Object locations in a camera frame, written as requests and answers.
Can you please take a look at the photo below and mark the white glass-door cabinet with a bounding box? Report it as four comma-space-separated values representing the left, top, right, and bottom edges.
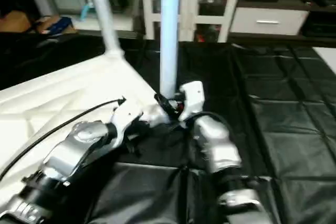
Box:
139, 0, 245, 42

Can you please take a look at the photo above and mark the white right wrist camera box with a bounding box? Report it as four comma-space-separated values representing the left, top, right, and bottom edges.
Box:
178, 81, 205, 122

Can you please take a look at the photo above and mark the brown cardboard box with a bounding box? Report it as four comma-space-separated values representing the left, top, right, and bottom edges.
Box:
0, 12, 35, 33

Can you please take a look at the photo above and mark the blue plastic bag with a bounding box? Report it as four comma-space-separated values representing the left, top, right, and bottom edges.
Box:
39, 17, 73, 35

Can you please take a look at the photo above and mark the black work mat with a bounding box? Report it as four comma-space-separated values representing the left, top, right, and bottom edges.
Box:
0, 30, 336, 224

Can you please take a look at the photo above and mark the white flat board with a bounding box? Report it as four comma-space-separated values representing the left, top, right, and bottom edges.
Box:
314, 47, 336, 72

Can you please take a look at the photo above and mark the white drawer unit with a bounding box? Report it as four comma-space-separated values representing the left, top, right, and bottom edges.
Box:
229, 8, 309, 36

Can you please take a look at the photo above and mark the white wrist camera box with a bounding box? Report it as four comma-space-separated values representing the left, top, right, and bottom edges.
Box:
178, 81, 205, 122
108, 99, 143, 146

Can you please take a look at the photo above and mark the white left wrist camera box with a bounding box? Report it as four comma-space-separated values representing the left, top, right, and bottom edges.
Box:
108, 99, 143, 146

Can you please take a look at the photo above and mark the white plastic table top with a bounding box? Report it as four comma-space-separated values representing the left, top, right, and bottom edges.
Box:
0, 50, 171, 204

